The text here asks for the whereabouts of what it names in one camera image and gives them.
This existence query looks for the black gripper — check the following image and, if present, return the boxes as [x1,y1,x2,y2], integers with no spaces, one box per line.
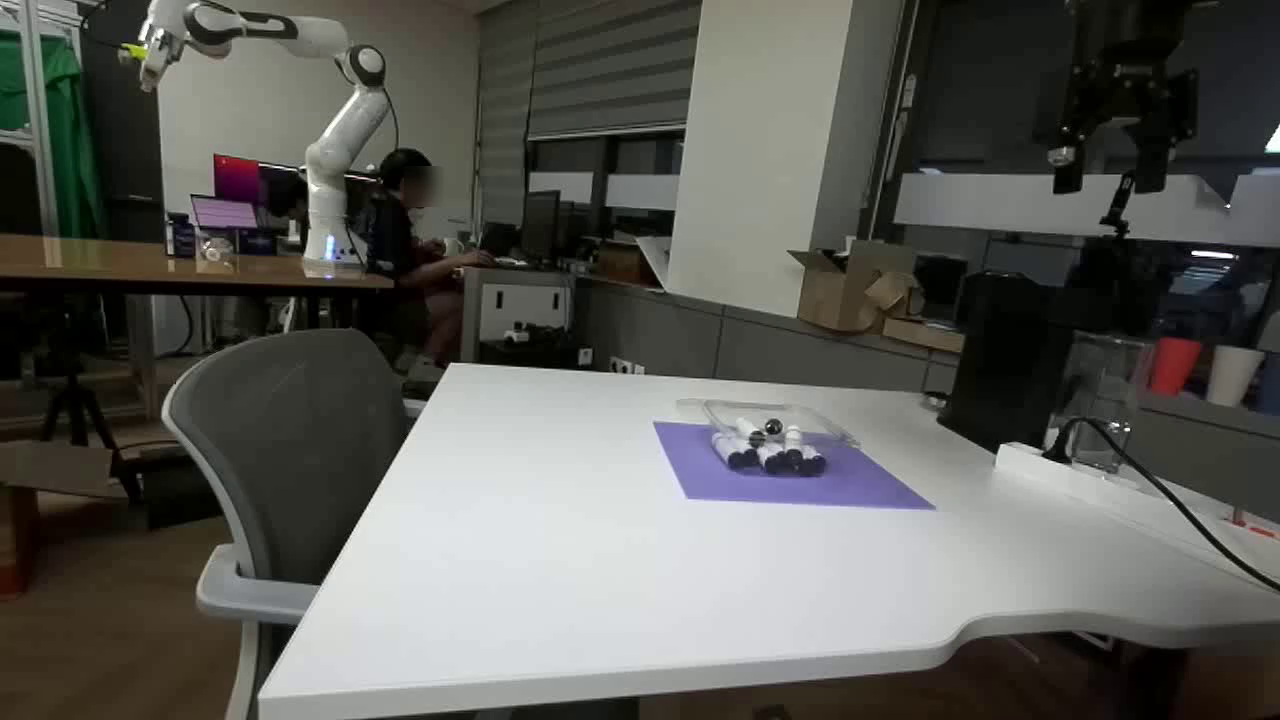
[1049,60,1199,196]

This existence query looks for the clear plastic hinged box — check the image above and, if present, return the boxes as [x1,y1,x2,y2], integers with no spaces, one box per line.
[670,394,856,479]

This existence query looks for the open cardboard box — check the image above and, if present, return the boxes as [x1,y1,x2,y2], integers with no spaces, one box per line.
[793,243,929,338]

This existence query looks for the red cup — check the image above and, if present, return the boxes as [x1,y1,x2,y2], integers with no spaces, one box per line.
[1148,333,1205,402]

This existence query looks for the white cup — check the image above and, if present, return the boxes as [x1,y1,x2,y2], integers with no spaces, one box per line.
[1205,342,1265,414]

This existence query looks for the purple mat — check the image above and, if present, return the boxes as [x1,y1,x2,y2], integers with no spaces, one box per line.
[647,416,934,511]

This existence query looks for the white marker black cap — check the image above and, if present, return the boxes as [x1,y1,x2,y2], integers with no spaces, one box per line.
[733,414,787,450]
[709,427,758,472]
[780,422,830,479]
[755,441,804,479]

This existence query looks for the grey window blinds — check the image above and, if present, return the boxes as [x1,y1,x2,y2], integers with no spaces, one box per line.
[476,0,702,231]

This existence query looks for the black computer monitor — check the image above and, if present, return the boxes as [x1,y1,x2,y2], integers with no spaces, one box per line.
[514,190,567,271]

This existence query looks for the white drawer cabinet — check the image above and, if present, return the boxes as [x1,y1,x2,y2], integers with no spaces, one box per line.
[457,265,580,363]

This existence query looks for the seated person black shirt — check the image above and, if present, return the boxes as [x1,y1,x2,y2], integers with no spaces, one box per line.
[357,144,495,374]

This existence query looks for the grey mesh office chair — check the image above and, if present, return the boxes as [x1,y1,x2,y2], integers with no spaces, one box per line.
[156,330,416,720]

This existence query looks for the laptop with pink screen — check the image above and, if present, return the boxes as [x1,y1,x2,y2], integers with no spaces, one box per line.
[187,192,264,235]

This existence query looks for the long wooden table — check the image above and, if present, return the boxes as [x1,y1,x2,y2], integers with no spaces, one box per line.
[0,231,394,404]

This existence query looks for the green curtain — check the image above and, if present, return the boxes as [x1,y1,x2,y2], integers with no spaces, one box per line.
[0,34,105,243]

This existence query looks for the black tripod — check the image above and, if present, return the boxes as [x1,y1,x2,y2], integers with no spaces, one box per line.
[37,295,124,453]

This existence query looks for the low wooden bench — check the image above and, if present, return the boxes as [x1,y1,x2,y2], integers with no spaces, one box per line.
[0,436,128,595]

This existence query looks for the black hanging mount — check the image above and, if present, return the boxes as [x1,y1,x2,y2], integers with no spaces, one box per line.
[1097,172,1139,240]

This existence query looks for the black power cable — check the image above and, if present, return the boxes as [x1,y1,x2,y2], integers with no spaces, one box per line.
[1043,414,1280,595]

